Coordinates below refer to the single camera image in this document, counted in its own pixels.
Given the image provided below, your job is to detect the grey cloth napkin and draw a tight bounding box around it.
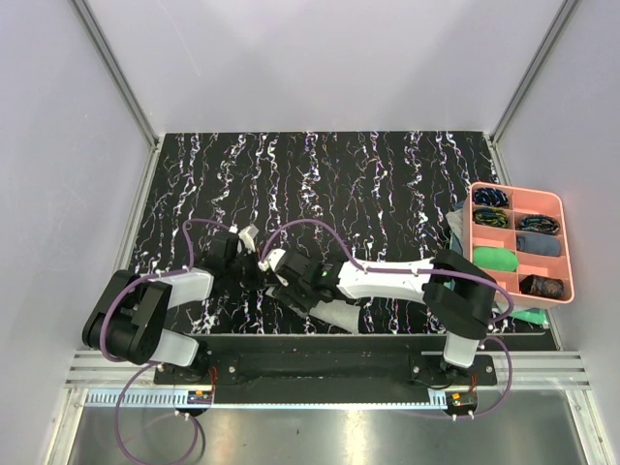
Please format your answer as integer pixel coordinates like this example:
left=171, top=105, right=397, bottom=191
left=263, top=285, right=360, bottom=334

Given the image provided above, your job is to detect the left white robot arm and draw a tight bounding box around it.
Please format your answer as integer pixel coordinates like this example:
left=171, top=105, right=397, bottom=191
left=81, top=225, right=262, bottom=384

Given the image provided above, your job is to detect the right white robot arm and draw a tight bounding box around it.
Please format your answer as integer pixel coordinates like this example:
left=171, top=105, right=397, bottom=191
left=261, top=249, right=498, bottom=387

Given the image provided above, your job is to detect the green napkin roll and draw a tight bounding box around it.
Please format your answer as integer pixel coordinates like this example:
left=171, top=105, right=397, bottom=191
left=473, top=247, right=519, bottom=272

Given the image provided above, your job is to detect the yellow patterned napkin roll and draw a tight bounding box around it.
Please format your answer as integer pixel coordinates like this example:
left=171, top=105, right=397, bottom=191
left=473, top=207, right=511, bottom=229

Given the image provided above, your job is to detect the blue patterned napkin roll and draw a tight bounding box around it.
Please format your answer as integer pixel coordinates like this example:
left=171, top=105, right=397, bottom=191
left=473, top=187, right=510, bottom=207

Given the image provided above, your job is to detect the dark brown napkin roll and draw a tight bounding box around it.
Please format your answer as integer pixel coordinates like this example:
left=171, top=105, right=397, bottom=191
left=519, top=274, right=565, bottom=299

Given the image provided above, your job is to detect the grey-blue folded napkin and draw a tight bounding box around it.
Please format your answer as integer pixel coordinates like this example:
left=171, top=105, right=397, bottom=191
left=515, top=233, right=562, bottom=257

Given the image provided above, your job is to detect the blue-orange patterned napkin roll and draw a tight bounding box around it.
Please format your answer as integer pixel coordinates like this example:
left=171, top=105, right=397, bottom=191
left=515, top=214, right=561, bottom=235

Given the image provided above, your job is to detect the black marble pattern mat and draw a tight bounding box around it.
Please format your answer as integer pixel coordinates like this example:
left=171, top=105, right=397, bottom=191
left=111, top=130, right=551, bottom=336

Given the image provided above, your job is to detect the stack of coloured cloths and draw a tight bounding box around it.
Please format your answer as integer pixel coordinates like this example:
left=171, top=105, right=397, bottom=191
left=446, top=201, right=549, bottom=328

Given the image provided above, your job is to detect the pink divided tray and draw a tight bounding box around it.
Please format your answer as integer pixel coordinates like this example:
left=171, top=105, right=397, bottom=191
left=462, top=182, right=574, bottom=309

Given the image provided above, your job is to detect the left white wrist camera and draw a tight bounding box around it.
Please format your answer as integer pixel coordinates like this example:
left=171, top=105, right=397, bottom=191
left=229, top=224, right=259, bottom=253

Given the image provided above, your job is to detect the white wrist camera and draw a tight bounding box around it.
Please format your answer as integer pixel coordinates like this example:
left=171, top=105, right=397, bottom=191
left=229, top=224, right=259, bottom=253
left=258, top=249, right=289, bottom=287

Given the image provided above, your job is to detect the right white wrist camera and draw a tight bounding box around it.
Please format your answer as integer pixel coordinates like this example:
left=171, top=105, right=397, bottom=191
left=258, top=249, right=289, bottom=287

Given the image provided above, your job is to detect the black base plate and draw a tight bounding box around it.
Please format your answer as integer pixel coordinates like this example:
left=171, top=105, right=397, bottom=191
left=154, top=334, right=498, bottom=408

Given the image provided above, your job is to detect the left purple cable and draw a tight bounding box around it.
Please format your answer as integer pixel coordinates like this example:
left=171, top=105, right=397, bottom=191
left=99, top=218, right=238, bottom=461

